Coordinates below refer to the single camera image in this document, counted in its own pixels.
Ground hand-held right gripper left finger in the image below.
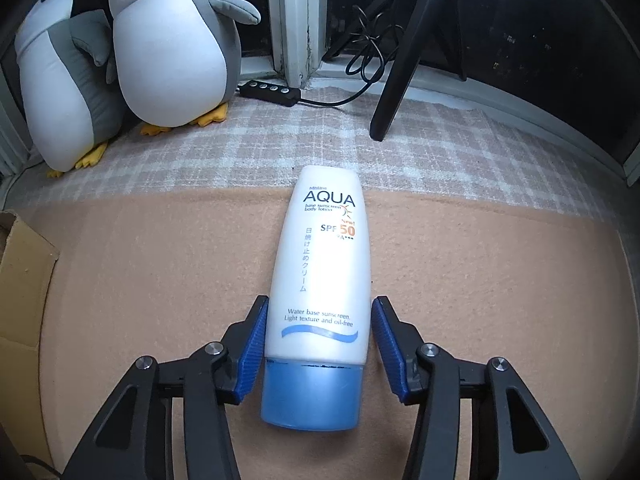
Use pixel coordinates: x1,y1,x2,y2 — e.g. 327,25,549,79
65,295,271,480

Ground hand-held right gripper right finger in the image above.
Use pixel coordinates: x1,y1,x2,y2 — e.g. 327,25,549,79
371,296,581,480

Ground white sunscreen tube blue cap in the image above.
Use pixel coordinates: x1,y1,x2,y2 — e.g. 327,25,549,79
260,165,373,433

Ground cardboard box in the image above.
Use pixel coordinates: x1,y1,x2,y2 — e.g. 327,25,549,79
0,210,62,356

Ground checked blanket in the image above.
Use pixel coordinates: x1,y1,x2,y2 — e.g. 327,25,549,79
0,87,631,226

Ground small penguin plush toy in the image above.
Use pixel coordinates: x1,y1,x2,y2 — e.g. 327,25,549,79
107,0,262,137

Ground large penguin plush toy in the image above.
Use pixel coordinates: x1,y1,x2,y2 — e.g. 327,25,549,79
14,0,126,178

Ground black ring light cable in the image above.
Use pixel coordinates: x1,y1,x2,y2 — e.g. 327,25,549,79
300,15,401,108

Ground black inline cable controller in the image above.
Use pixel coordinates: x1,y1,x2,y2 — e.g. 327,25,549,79
237,80,303,107

